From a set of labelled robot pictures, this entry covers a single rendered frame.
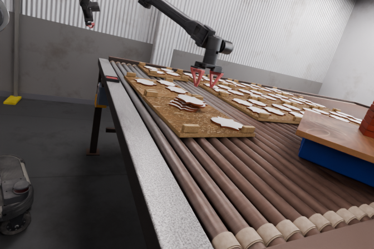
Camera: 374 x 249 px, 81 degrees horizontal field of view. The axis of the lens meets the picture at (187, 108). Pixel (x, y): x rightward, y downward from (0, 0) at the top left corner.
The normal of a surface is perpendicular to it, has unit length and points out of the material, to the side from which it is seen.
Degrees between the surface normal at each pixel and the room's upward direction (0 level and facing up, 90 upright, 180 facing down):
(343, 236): 0
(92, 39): 90
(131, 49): 90
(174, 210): 0
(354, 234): 0
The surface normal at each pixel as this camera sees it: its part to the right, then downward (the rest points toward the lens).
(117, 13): 0.37, 0.34
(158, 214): 0.23, -0.93
